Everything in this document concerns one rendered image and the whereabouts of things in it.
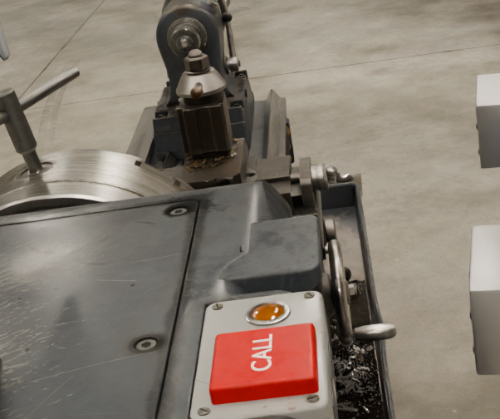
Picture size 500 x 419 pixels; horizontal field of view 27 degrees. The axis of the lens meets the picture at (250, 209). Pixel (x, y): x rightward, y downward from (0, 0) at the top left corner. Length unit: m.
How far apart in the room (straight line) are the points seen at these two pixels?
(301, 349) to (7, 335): 0.21
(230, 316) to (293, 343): 0.08
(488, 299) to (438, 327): 2.13
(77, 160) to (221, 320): 0.44
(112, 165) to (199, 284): 0.36
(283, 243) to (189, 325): 0.12
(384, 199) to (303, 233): 3.18
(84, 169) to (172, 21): 1.15
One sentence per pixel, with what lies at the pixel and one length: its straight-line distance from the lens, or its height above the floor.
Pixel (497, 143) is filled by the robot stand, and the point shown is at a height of 1.06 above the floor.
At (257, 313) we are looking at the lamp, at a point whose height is 1.26.
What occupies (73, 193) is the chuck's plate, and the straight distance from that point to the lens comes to 0.99.
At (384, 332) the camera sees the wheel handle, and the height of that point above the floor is 0.70.
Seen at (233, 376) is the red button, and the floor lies 1.27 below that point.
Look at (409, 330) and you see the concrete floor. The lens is 3.08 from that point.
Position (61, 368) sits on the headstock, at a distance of 0.66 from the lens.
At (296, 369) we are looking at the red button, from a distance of 0.58.
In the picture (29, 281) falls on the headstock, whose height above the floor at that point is 1.26.
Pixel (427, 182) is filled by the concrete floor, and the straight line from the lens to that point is 4.05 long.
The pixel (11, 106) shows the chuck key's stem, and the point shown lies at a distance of 1.04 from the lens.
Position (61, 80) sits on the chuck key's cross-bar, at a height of 1.31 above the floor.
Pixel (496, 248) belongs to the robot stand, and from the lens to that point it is 1.01.
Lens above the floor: 1.57
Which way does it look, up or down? 23 degrees down
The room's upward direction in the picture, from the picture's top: 10 degrees counter-clockwise
